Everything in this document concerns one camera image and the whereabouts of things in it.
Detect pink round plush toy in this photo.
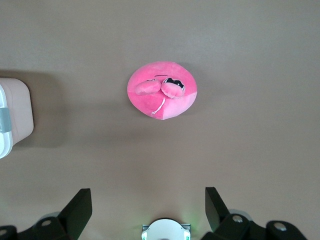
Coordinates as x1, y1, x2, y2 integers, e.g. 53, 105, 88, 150
126, 60, 199, 122

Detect white box lid grey latches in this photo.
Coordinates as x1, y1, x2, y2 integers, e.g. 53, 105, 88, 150
0, 84, 14, 160

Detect brown table mat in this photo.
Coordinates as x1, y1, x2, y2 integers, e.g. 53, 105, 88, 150
0, 0, 320, 240

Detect pink plastic storage box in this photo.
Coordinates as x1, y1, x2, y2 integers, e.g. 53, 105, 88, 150
0, 77, 35, 146

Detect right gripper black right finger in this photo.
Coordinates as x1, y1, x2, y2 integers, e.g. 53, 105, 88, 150
201, 186, 308, 240

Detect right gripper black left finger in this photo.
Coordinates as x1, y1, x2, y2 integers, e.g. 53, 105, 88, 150
0, 188, 93, 240

